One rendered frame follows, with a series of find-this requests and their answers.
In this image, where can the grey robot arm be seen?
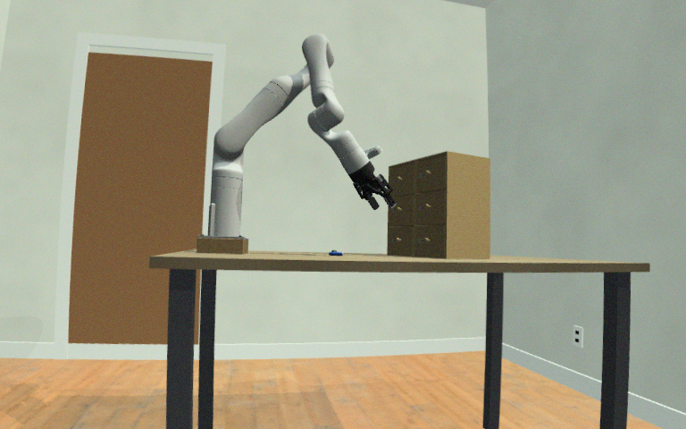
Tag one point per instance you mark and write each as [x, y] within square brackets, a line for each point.
[230, 139]

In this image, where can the small tan chest of drawers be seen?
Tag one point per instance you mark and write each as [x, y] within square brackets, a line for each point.
[467, 206]

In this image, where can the dark brown drawer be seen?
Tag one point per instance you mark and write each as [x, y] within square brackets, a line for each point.
[401, 240]
[435, 211]
[430, 241]
[403, 211]
[434, 176]
[403, 184]

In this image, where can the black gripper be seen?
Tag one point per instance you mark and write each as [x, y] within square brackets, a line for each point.
[365, 181]

